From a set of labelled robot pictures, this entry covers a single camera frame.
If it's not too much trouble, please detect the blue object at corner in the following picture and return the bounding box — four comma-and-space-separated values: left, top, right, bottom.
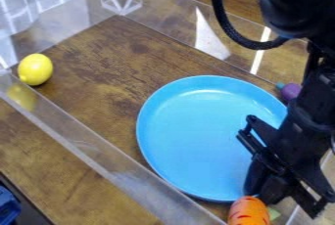
0, 186, 21, 225

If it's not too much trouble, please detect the orange toy carrot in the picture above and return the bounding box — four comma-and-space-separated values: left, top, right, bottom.
227, 196, 270, 225

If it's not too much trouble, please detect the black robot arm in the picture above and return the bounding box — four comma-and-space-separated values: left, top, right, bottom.
238, 0, 335, 217

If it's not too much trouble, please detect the purple toy eggplant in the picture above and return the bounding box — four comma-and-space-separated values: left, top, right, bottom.
276, 82, 301, 102

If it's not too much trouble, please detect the clear acrylic enclosure wall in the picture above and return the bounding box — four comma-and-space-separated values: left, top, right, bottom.
0, 0, 306, 225

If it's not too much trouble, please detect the yellow toy lemon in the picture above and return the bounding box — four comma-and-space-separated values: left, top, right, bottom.
17, 54, 53, 86

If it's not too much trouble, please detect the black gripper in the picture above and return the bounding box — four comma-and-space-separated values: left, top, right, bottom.
237, 43, 335, 217

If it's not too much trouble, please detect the blue round plastic tray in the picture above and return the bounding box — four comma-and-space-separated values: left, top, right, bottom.
136, 75, 286, 202

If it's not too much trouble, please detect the black braided cable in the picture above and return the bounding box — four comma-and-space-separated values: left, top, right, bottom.
207, 0, 290, 51

